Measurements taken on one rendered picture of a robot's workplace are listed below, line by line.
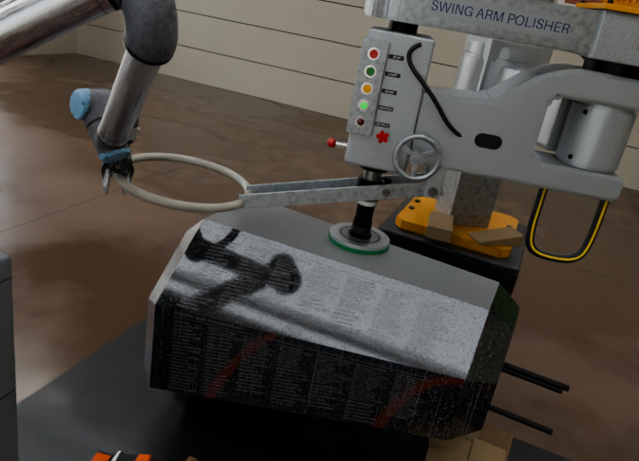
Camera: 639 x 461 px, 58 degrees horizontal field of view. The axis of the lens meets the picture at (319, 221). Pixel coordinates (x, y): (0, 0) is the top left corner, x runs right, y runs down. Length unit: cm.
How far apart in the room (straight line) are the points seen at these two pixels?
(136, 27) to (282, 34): 730
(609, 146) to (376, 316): 87
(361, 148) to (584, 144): 68
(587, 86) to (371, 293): 88
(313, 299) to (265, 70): 710
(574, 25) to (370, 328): 105
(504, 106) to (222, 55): 750
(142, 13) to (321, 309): 100
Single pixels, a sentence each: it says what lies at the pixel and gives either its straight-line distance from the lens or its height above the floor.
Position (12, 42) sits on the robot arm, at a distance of 147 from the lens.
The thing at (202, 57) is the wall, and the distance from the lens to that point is 929.
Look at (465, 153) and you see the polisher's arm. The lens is 187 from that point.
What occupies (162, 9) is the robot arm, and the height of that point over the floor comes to 152.
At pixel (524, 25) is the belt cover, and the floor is 162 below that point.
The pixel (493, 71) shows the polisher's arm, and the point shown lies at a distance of 239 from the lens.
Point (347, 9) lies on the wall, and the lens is 827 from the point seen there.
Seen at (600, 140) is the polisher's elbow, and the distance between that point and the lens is 195.
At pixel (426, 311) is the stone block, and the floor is 78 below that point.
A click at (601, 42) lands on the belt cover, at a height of 161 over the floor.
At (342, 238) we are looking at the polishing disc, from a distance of 199.
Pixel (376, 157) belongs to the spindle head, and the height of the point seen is 116.
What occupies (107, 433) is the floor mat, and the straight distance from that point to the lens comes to 237.
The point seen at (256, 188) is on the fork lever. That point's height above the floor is 92.
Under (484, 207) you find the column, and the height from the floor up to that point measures 87.
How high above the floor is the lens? 162
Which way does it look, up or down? 22 degrees down
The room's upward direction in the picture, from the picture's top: 10 degrees clockwise
